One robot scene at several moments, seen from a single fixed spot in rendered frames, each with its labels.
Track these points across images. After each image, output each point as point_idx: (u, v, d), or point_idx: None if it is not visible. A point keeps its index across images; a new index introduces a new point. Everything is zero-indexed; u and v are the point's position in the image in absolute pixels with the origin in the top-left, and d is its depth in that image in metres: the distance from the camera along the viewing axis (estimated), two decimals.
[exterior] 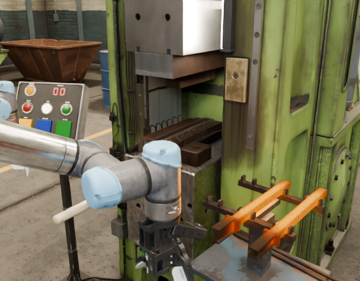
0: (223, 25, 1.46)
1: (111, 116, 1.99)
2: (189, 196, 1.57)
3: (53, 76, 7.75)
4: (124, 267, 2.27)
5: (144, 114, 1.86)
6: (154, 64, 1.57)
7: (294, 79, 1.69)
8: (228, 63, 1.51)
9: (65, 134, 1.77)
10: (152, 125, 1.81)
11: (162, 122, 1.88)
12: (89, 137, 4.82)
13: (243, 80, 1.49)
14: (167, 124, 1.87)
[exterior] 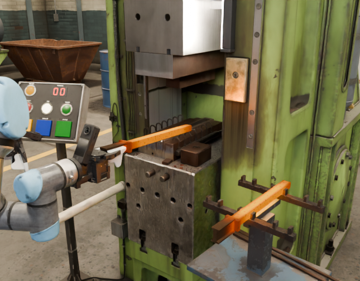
0: (223, 25, 1.46)
1: (111, 116, 1.99)
2: (189, 196, 1.57)
3: (53, 76, 7.75)
4: (124, 267, 2.27)
5: (144, 114, 1.86)
6: (154, 64, 1.57)
7: (294, 79, 1.69)
8: (228, 63, 1.51)
9: (65, 134, 1.77)
10: (152, 125, 1.81)
11: (162, 122, 1.88)
12: None
13: (243, 80, 1.49)
14: (167, 124, 1.87)
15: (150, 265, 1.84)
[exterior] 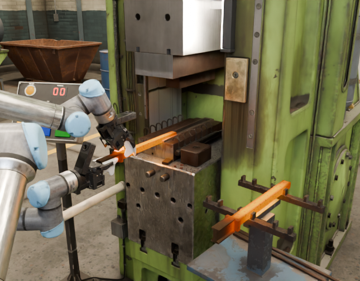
0: (223, 25, 1.46)
1: None
2: (189, 196, 1.57)
3: (53, 76, 7.75)
4: (124, 267, 2.27)
5: (144, 114, 1.86)
6: (154, 64, 1.57)
7: (294, 79, 1.69)
8: (228, 63, 1.51)
9: (65, 134, 1.77)
10: (152, 125, 1.81)
11: (162, 122, 1.88)
12: (89, 137, 4.82)
13: (243, 80, 1.49)
14: (167, 124, 1.87)
15: (150, 265, 1.84)
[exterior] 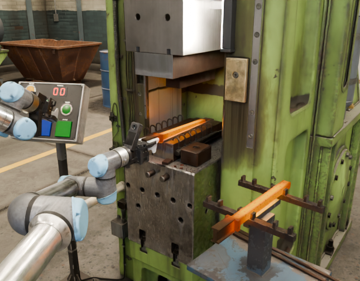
0: (223, 25, 1.46)
1: (111, 116, 1.99)
2: (189, 196, 1.57)
3: (53, 76, 7.75)
4: (124, 267, 2.27)
5: (144, 114, 1.86)
6: (154, 64, 1.57)
7: (294, 79, 1.69)
8: (228, 63, 1.51)
9: (65, 134, 1.77)
10: (152, 125, 1.81)
11: (162, 122, 1.88)
12: (89, 137, 4.82)
13: (243, 80, 1.49)
14: (167, 124, 1.87)
15: (150, 265, 1.84)
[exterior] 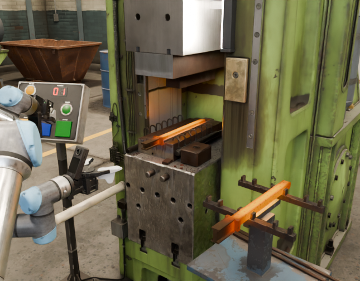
0: (223, 25, 1.46)
1: (111, 116, 1.99)
2: (189, 196, 1.57)
3: (53, 76, 7.75)
4: (124, 267, 2.27)
5: (144, 114, 1.86)
6: (154, 64, 1.57)
7: (294, 79, 1.69)
8: (228, 63, 1.51)
9: (65, 134, 1.77)
10: (152, 125, 1.81)
11: (162, 122, 1.88)
12: (89, 137, 4.82)
13: (243, 80, 1.49)
14: (167, 124, 1.87)
15: (150, 265, 1.84)
